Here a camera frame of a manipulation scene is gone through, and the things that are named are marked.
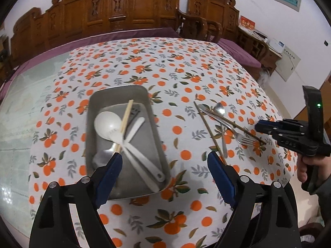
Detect stainless steel fork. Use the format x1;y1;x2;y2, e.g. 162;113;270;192
198;104;264;147

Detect dark wooden chopstick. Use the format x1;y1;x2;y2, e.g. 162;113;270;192
206;109;267;145
194;101;227;165

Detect stainless steel spoon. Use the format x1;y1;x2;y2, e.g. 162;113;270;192
214;103;228;159

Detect person's right hand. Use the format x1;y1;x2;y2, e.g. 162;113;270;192
297;154;330;186

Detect metal spoon in tray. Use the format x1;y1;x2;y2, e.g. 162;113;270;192
92;143;117;170

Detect white plastic knife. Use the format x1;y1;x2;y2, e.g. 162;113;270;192
124;117;166;182

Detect white plastic soup spoon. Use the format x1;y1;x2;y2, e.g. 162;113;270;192
94;111;159;193

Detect metal rectangular tray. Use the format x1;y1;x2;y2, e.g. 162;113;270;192
85;85;170;200

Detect light wooden chopstick in tray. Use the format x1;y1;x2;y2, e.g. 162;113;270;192
114;99;134;154

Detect orange print tablecloth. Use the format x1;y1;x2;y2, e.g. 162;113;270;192
29;38;297;247

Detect purple armchair cushion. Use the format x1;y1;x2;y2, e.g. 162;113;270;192
217;38;261;68

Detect white box on side table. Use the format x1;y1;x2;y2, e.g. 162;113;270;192
268;38;285;53

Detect wooden side table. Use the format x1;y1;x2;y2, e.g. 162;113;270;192
236;27;282;76

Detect red greeting card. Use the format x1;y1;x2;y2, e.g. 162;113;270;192
239;16;255;30

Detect carved wooden armchair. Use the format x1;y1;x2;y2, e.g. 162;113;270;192
179;0;239;43

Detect purple sofa cushion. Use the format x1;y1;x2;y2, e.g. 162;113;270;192
0;27;182;101

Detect carved wooden sofa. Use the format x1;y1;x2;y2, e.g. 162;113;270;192
11;0;180;66

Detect white wall panel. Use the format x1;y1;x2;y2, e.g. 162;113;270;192
276;46;301;81

